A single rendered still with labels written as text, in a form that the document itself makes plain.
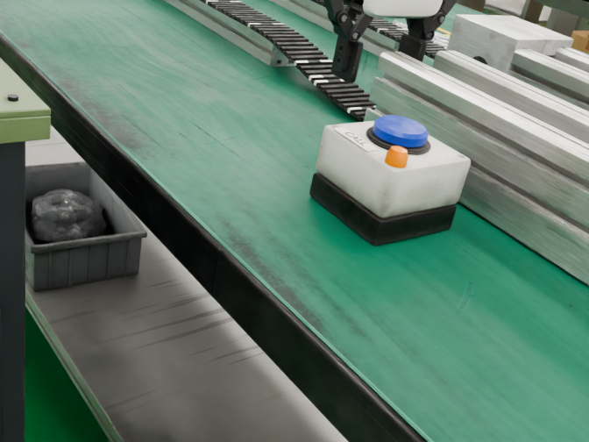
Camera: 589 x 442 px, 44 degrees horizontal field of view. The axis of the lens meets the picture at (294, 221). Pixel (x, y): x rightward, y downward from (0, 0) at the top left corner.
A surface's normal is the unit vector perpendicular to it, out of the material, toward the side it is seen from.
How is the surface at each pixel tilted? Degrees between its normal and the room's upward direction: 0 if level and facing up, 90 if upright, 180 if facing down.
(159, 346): 0
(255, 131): 0
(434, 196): 90
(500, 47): 90
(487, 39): 90
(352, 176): 90
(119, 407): 0
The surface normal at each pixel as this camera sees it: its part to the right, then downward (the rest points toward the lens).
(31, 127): 0.58, 0.48
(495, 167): -0.80, 0.15
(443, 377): 0.18, -0.86
